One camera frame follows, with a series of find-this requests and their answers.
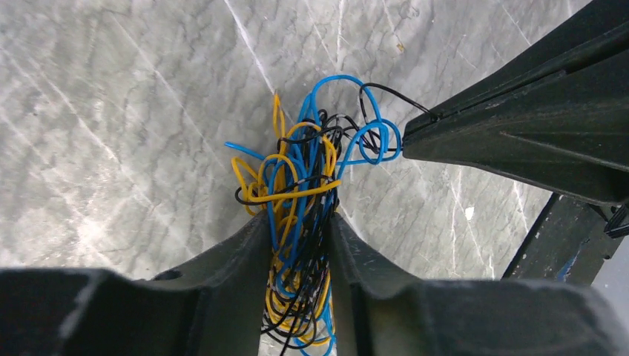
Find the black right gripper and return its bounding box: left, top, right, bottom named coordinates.
left=404, top=52, right=628, bottom=284

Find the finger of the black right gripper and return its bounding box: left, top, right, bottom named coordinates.
left=432, top=1, right=628, bottom=118

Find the yellow wire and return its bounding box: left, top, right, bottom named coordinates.
left=231, top=93, right=342, bottom=347

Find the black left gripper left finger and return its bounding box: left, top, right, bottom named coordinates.
left=1, top=214, right=271, bottom=355

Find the blue wire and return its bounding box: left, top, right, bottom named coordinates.
left=224, top=74, right=403, bottom=356

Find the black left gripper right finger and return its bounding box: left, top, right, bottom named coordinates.
left=328, top=214, right=628, bottom=355

